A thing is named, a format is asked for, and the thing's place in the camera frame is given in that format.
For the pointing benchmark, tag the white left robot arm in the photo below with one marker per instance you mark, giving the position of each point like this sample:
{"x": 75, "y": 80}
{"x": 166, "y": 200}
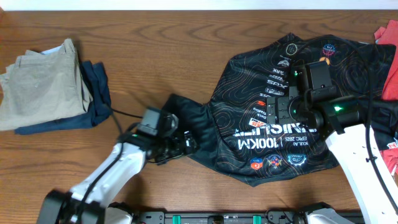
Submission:
{"x": 91, "y": 201}

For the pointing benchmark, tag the black printed cycling jersey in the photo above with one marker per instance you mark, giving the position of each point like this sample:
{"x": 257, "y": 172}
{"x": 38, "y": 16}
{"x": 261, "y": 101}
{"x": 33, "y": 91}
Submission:
{"x": 249, "y": 129}

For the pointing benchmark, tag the folded beige trousers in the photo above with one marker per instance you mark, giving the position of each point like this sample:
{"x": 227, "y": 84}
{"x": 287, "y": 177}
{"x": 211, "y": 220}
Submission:
{"x": 39, "y": 88}

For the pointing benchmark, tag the folded navy blue garment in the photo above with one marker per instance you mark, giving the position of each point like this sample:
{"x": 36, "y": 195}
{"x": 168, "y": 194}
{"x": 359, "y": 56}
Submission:
{"x": 99, "y": 110}

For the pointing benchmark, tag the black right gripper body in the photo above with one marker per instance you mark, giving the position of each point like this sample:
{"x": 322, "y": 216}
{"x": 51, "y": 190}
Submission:
{"x": 290, "y": 112}

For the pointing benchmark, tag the light blue folded garment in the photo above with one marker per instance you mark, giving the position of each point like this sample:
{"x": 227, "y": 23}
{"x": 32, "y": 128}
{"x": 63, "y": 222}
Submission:
{"x": 50, "y": 51}

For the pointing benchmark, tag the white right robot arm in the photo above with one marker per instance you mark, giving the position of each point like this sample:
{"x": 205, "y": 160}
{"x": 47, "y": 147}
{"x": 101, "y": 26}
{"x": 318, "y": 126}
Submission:
{"x": 347, "y": 133}

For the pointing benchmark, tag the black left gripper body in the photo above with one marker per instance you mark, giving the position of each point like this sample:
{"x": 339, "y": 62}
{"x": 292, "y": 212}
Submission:
{"x": 171, "y": 147}

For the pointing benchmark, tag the red crumpled garment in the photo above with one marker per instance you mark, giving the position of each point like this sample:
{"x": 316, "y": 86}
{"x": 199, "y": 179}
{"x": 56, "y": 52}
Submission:
{"x": 388, "y": 36}

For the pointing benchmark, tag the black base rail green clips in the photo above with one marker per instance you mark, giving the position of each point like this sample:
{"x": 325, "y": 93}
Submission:
{"x": 317, "y": 213}

